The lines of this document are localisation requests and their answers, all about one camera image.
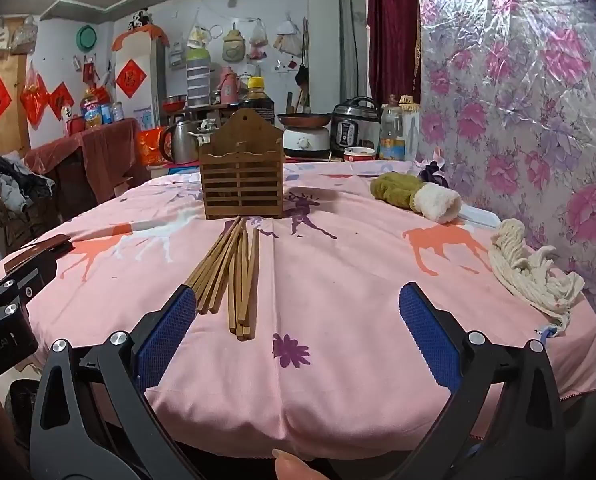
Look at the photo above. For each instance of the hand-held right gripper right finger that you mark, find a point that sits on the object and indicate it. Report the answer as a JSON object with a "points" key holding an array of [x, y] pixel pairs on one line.
{"points": [[427, 340]]}

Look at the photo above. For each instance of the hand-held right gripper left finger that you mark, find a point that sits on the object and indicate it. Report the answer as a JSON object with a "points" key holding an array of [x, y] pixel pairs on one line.
{"points": [[170, 332]]}

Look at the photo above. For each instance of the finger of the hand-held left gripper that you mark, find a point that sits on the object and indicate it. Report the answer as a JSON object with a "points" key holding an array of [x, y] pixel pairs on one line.
{"points": [[28, 280]]}

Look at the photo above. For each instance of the pile of wooden chopsticks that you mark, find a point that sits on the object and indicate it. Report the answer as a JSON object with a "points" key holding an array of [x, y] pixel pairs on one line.
{"points": [[242, 305]]}

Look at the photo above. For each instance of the wooden slatted utensil holder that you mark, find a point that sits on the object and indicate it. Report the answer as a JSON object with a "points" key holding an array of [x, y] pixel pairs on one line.
{"points": [[240, 185]]}

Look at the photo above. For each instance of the person's right hand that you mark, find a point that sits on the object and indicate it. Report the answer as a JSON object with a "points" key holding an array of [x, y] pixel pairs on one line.
{"points": [[298, 467]]}

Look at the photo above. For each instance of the wooden chair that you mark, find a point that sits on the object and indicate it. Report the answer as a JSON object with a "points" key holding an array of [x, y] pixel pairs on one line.
{"points": [[8, 230]]}

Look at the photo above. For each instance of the grey jacket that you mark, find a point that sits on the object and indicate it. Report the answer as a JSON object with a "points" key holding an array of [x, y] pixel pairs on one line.
{"points": [[8, 180]]}

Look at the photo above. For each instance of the pink deer print tablecloth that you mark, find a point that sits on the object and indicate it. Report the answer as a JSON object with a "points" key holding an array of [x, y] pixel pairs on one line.
{"points": [[328, 285]]}

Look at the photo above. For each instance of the cream knitted cloth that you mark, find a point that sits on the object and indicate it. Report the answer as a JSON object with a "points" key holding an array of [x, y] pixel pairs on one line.
{"points": [[517, 265]]}

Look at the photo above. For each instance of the red cloth covered table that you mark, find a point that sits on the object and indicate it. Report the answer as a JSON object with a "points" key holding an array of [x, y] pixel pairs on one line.
{"points": [[103, 155]]}

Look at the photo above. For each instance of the wooden door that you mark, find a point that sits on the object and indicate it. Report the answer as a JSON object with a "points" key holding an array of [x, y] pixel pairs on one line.
{"points": [[13, 135]]}

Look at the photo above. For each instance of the olive plush mitten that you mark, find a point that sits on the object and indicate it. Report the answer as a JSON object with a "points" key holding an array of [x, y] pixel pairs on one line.
{"points": [[397, 192]]}

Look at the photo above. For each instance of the red pot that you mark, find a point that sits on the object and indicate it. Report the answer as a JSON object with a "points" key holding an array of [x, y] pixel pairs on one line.
{"points": [[76, 126]]}

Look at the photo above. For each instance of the dark purple ribbon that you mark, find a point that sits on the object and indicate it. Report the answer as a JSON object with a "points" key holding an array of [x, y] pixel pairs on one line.
{"points": [[432, 172]]}

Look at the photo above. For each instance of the yellow cooking oil jug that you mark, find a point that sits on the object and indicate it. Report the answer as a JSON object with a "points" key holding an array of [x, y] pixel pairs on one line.
{"points": [[92, 112]]}

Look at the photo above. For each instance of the red hanging plastic bag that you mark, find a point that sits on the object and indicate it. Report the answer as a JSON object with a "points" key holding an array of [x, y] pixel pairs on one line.
{"points": [[33, 100]]}

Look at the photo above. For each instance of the red gift bag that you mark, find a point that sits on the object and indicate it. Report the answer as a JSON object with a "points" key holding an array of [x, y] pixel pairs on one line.
{"points": [[150, 147]]}

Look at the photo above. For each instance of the blue tin can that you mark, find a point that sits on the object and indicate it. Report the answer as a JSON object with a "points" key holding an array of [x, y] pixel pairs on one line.
{"points": [[106, 114]]}

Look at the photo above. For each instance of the steel electric kettle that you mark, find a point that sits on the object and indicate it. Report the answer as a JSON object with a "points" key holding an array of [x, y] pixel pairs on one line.
{"points": [[183, 142]]}

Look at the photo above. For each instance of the silver tin can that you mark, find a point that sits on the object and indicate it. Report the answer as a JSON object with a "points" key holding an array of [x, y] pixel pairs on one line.
{"points": [[118, 111]]}

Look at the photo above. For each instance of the small food bowl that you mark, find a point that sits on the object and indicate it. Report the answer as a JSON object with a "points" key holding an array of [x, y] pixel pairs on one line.
{"points": [[360, 154]]}

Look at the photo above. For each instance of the clear oil bottle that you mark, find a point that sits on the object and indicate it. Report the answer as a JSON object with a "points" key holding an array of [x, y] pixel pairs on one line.
{"points": [[391, 135]]}

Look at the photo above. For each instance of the red basin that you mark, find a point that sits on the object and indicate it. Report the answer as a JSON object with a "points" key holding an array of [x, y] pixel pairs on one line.
{"points": [[174, 105]]}

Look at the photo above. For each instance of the yellow cap soy sauce bottle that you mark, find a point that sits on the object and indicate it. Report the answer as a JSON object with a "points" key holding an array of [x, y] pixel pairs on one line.
{"points": [[258, 102]]}

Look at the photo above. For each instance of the red frying pan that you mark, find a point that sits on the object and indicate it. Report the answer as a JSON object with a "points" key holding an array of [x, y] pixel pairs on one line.
{"points": [[303, 120]]}

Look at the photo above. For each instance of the pink thermos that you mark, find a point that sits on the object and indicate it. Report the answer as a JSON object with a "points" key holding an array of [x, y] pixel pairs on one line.
{"points": [[228, 87]]}

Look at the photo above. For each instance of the white refrigerator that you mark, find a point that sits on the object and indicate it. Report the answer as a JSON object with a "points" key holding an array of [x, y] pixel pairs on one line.
{"points": [[128, 47]]}

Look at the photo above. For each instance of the grey stacked steamer green lid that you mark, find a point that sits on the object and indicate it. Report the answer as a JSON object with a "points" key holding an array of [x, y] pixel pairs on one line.
{"points": [[198, 80]]}

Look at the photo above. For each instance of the floral plastic-covered sheet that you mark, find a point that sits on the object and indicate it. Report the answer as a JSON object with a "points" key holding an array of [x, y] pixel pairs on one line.
{"points": [[527, 85]]}

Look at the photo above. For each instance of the panda plush toy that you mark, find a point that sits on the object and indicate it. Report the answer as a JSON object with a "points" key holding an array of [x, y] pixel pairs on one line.
{"points": [[139, 19]]}

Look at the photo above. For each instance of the beige hanging pouch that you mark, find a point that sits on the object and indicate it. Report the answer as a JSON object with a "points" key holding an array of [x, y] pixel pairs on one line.
{"points": [[233, 45]]}

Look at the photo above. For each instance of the dark red curtain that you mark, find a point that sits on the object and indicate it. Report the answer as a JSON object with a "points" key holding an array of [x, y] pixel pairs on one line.
{"points": [[392, 35]]}

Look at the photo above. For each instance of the green wall basin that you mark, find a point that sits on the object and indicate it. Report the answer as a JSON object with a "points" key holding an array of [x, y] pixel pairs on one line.
{"points": [[87, 37]]}

